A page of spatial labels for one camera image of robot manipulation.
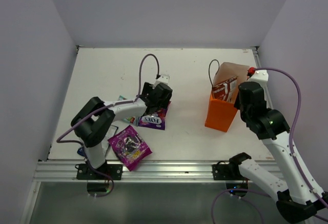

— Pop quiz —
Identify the purple Fox's candy bag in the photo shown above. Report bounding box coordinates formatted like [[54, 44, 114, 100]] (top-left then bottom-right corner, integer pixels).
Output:
[[137, 103, 170, 131]]

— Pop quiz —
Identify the red brown snack bag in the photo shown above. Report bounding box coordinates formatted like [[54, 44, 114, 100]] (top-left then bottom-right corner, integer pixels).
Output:
[[212, 75, 238, 103]]

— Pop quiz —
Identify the orange paper bag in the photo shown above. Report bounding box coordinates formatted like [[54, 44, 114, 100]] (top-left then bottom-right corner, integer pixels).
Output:
[[204, 62, 249, 132]]

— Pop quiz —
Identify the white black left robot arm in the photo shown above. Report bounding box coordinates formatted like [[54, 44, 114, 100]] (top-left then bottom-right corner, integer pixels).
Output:
[[71, 83, 173, 179]]

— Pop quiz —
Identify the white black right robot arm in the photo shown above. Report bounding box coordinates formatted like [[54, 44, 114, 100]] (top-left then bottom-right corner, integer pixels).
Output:
[[228, 82, 327, 223]]

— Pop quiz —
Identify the teal Fox's candy bag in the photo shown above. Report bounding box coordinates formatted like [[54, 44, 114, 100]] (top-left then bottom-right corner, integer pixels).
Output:
[[118, 95, 139, 126]]

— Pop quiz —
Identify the magenta purple snack bag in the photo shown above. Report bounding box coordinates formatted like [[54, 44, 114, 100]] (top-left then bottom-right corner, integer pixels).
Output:
[[108, 125, 152, 171]]

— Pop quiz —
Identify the blue white snack bag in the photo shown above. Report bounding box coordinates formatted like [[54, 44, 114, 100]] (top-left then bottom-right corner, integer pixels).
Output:
[[77, 125, 119, 157]]

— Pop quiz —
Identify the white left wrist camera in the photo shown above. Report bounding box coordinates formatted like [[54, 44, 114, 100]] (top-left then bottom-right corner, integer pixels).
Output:
[[154, 74, 170, 86]]

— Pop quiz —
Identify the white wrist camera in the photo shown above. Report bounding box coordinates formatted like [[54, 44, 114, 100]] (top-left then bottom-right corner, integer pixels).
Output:
[[154, 74, 170, 86], [247, 67, 269, 88]]

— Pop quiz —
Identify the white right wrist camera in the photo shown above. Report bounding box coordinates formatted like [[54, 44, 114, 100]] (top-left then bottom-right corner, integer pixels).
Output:
[[247, 67, 269, 88]]

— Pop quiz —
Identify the front aluminium rail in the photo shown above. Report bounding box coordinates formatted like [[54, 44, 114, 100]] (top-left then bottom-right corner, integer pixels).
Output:
[[33, 160, 219, 183]]

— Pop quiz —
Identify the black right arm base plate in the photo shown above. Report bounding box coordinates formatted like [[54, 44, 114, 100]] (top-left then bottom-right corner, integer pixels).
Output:
[[212, 161, 245, 180]]

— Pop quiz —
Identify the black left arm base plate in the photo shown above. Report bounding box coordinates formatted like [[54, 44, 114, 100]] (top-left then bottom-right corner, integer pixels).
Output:
[[75, 163, 123, 180]]

